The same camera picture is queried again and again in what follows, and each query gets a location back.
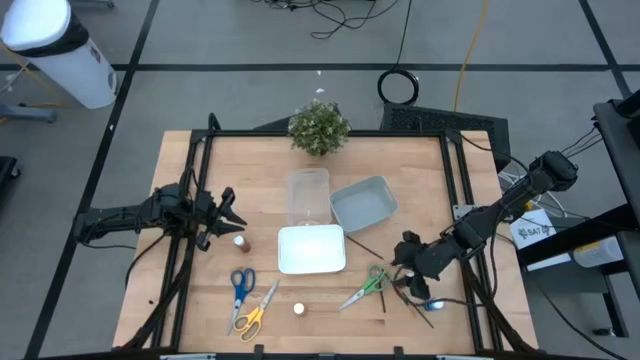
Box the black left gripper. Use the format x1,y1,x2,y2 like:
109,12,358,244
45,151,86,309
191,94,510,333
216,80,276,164
189,187,248,250

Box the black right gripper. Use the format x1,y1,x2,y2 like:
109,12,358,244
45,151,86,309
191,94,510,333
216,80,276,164
392,230,454,301

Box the green-handled scissors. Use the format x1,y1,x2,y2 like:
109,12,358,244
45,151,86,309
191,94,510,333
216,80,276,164
337,264,389,312

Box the blue-handled scissors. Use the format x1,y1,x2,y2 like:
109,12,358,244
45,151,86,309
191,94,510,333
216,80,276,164
227,267,257,337

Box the yellow-handled scissors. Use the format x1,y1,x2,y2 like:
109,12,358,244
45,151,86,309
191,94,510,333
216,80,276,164
233,279,281,344

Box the grey plastic bin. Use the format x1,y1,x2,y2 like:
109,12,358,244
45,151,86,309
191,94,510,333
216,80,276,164
328,174,400,235

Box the clear plastic bin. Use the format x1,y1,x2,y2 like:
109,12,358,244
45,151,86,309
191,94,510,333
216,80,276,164
286,167,333,227

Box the white plastic bin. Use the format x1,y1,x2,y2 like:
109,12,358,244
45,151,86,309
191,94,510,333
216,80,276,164
277,224,347,276

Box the white paper label sheet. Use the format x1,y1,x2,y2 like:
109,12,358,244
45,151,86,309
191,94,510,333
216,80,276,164
508,208,557,250

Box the artificial green potted plant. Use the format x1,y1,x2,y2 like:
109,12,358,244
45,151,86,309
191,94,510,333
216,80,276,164
287,98,351,157

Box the black perforated panel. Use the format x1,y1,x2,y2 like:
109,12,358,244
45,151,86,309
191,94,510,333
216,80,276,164
379,102,512,174

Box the translucent plastic container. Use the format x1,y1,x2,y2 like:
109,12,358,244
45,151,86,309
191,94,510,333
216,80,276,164
572,235,626,269

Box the white trash bin black liner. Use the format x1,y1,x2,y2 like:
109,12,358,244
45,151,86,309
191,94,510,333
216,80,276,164
0,0,119,110

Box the black chair base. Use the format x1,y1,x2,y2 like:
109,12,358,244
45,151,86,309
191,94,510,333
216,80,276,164
0,155,22,182

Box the grey desk foot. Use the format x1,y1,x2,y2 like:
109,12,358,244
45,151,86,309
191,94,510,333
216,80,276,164
0,102,58,125

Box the coiled black cable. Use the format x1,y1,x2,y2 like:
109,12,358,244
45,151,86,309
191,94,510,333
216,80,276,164
376,0,420,106

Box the tangled black floor cables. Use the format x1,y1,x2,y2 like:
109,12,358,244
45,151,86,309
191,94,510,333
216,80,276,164
249,0,401,40

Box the yellow cable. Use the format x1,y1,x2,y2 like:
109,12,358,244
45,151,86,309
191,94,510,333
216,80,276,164
453,0,491,112

